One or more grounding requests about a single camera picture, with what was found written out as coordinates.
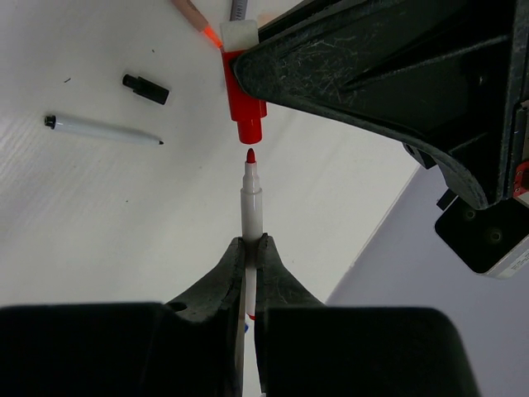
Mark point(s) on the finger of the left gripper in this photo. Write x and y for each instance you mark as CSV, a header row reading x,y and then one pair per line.
x,y
433,75

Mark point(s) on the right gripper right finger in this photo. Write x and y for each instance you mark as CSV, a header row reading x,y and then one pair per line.
x,y
276,288

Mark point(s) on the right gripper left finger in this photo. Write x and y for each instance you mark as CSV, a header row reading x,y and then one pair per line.
x,y
212,314

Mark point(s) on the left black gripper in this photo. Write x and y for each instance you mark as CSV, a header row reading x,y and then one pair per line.
x,y
518,99

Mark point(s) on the red marker pen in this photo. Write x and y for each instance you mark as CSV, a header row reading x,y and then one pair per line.
x,y
251,227

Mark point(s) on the red pen cap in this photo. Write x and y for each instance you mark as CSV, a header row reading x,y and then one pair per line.
x,y
247,112

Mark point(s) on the purple highlighter pen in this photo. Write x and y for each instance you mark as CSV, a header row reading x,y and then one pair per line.
x,y
238,10

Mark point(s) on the black pen cap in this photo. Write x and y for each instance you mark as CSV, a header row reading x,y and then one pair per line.
x,y
146,89

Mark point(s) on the black marker pen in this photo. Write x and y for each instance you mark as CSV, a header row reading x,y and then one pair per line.
x,y
83,127

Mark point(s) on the orange highlighter pen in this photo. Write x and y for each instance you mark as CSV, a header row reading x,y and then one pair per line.
x,y
197,20

